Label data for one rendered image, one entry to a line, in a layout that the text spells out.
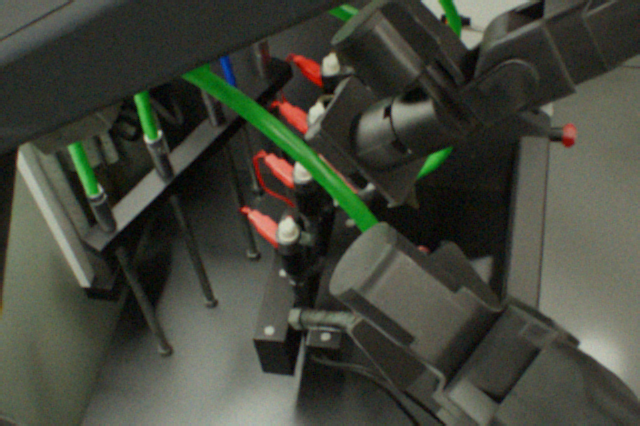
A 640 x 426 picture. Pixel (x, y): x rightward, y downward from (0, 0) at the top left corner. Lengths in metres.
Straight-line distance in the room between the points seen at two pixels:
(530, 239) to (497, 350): 0.63
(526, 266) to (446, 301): 0.57
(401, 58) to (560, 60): 0.12
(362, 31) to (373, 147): 0.11
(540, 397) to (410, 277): 0.11
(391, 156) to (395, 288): 0.23
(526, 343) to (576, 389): 0.06
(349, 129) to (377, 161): 0.04
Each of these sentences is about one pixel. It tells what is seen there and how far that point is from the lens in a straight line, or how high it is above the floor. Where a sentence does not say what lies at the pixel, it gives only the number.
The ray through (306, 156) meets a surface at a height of 1.38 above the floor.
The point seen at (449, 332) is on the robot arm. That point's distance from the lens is 0.60.
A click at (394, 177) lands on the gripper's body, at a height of 1.26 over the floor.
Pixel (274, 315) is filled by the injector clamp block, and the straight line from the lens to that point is 1.11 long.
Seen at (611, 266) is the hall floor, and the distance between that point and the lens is 2.35.
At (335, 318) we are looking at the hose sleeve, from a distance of 0.88.
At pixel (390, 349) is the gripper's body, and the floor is 1.28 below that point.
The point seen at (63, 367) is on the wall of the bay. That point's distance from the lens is 1.20.
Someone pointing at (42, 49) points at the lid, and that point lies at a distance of 0.31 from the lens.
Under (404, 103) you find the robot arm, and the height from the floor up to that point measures 1.36.
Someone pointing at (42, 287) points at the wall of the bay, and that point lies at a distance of 1.13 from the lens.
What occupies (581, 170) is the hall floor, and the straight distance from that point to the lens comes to 2.52.
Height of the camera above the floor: 1.91
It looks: 52 degrees down
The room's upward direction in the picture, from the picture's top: 10 degrees counter-clockwise
